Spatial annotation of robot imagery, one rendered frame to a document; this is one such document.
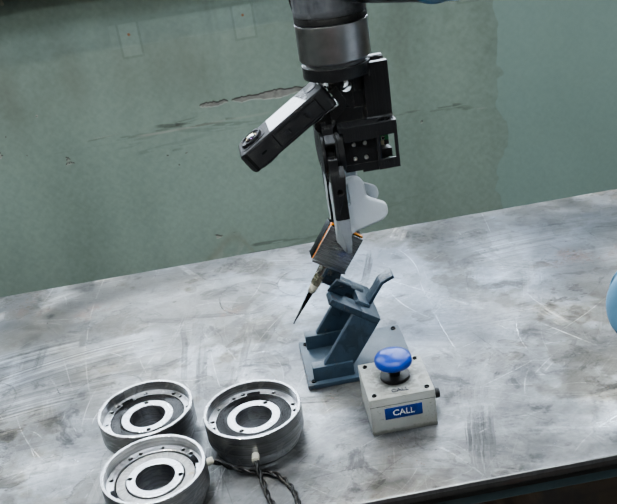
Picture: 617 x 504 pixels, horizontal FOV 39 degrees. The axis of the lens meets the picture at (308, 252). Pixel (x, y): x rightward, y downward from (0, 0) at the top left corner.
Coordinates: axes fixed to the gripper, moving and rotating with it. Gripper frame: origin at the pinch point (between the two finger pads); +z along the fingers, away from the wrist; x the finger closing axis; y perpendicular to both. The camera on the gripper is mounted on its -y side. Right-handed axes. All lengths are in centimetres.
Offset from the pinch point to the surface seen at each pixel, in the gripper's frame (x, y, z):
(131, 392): -3.6, -26.5, 12.9
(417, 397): -15.3, 4.3, 12.5
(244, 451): -17.0, -14.3, 13.8
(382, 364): -13.1, 1.4, 9.2
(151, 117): 149, -32, 24
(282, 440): -16.4, -10.3, 13.8
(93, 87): 149, -45, 13
